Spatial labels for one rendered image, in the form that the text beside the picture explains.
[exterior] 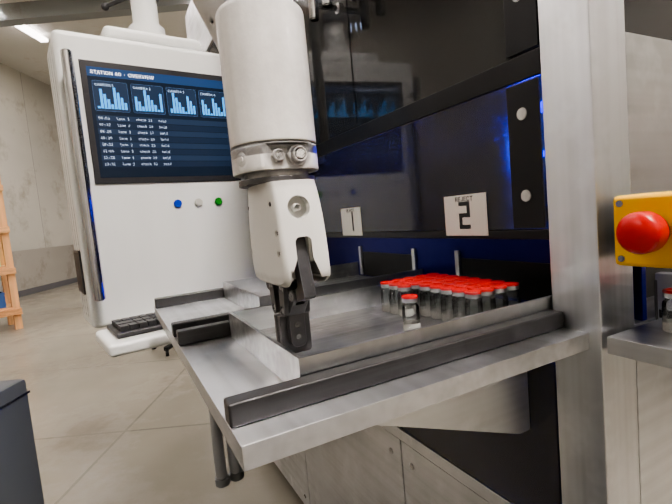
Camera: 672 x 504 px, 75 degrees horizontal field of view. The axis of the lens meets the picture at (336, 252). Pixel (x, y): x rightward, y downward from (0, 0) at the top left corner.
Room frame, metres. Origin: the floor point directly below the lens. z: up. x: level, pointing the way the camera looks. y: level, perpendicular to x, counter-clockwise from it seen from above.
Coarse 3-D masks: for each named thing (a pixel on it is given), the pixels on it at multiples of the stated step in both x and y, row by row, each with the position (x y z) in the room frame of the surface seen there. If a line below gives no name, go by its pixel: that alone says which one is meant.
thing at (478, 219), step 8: (448, 200) 0.67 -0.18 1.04; (456, 200) 0.65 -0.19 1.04; (464, 200) 0.64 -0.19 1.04; (472, 200) 0.62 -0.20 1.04; (480, 200) 0.61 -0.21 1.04; (448, 208) 0.67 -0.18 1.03; (456, 208) 0.65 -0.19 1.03; (464, 208) 0.64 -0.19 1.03; (472, 208) 0.63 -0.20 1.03; (480, 208) 0.61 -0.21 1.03; (448, 216) 0.67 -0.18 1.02; (456, 216) 0.65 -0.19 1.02; (472, 216) 0.63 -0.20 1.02; (480, 216) 0.61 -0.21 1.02; (448, 224) 0.67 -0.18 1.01; (456, 224) 0.66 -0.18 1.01; (464, 224) 0.64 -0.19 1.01; (472, 224) 0.63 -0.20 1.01; (480, 224) 0.61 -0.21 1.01; (448, 232) 0.67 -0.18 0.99; (456, 232) 0.66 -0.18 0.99; (464, 232) 0.64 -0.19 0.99; (472, 232) 0.63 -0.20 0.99; (480, 232) 0.61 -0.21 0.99
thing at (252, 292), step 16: (336, 272) 1.06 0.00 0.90; (352, 272) 1.08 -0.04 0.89; (400, 272) 0.84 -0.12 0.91; (416, 272) 0.86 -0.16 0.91; (224, 288) 0.93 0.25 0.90; (240, 288) 0.82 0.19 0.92; (256, 288) 0.97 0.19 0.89; (320, 288) 0.76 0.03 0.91; (336, 288) 0.77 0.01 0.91; (352, 288) 0.79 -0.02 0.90; (240, 304) 0.82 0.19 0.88; (256, 304) 0.73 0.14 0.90
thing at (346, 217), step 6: (342, 210) 0.97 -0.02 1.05; (348, 210) 0.95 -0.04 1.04; (354, 210) 0.93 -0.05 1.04; (360, 210) 0.91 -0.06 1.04; (342, 216) 0.97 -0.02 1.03; (348, 216) 0.95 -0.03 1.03; (354, 216) 0.93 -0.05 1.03; (360, 216) 0.91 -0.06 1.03; (342, 222) 0.98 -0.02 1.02; (348, 222) 0.95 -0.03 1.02; (354, 222) 0.93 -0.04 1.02; (360, 222) 0.91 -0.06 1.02; (342, 228) 0.98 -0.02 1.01; (348, 228) 0.95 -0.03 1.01; (354, 228) 0.93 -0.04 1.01; (360, 228) 0.91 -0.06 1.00; (348, 234) 0.96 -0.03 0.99; (354, 234) 0.93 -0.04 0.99; (360, 234) 0.91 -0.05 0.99
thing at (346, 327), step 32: (256, 320) 0.62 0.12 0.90; (320, 320) 0.64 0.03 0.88; (352, 320) 0.63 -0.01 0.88; (384, 320) 0.61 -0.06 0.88; (448, 320) 0.46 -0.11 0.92; (480, 320) 0.47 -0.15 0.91; (256, 352) 0.49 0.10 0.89; (288, 352) 0.40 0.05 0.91; (320, 352) 0.39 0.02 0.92; (352, 352) 0.40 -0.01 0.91; (384, 352) 0.41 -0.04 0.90
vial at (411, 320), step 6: (402, 300) 0.54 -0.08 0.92; (408, 300) 0.53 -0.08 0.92; (414, 300) 0.53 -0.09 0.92; (402, 306) 0.54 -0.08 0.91; (408, 306) 0.53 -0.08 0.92; (414, 306) 0.53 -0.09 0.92; (402, 312) 0.54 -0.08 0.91; (408, 312) 0.53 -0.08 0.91; (414, 312) 0.53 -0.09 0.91; (408, 318) 0.53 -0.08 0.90; (414, 318) 0.53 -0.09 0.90; (408, 324) 0.53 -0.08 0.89; (414, 324) 0.53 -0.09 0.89; (420, 324) 0.54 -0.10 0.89
